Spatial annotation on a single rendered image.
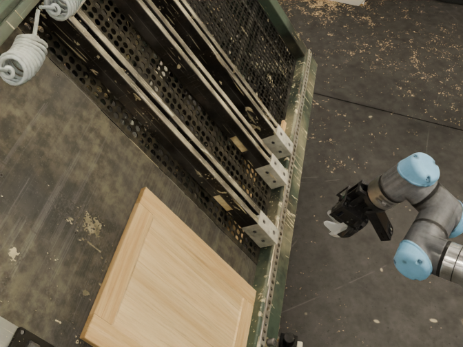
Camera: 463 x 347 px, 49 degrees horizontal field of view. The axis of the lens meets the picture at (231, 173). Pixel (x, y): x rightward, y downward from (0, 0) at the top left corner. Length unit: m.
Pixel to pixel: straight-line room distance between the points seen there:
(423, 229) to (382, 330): 1.70
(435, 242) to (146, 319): 0.71
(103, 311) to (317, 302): 1.69
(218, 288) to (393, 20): 3.63
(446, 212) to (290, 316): 1.67
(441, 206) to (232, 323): 0.76
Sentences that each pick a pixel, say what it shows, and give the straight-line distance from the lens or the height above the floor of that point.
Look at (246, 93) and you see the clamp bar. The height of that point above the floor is 1.21.
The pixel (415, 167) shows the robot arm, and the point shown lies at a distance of 1.11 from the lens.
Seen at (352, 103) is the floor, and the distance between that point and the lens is 3.82.
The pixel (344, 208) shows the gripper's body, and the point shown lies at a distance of 1.23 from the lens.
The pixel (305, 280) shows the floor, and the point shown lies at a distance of 2.81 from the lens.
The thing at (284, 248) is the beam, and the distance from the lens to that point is 1.89.
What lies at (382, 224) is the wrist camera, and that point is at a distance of 1.27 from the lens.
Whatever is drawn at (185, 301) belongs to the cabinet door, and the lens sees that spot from 1.45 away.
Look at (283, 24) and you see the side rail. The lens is 2.55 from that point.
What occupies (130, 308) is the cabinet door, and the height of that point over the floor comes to 1.28.
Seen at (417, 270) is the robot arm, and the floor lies 1.55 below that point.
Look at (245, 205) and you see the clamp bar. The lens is 1.68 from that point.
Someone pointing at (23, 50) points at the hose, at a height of 1.86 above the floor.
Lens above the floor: 2.42
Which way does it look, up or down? 48 degrees down
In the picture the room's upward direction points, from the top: straight up
